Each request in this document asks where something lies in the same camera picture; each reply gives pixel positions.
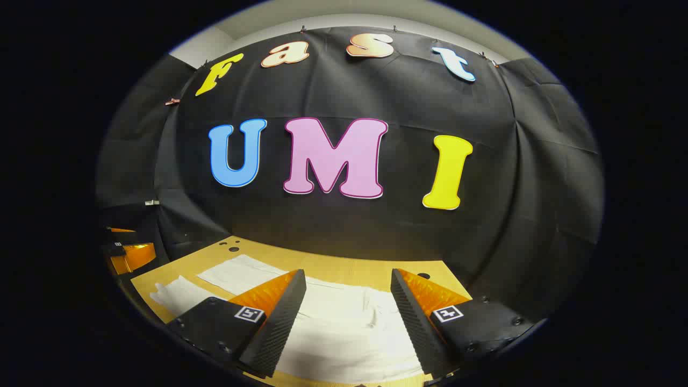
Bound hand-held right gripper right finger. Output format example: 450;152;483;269
390;268;536;381

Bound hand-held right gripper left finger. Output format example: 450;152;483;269
166;269;307;378

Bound white jeans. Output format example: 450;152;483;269
149;254;431;383

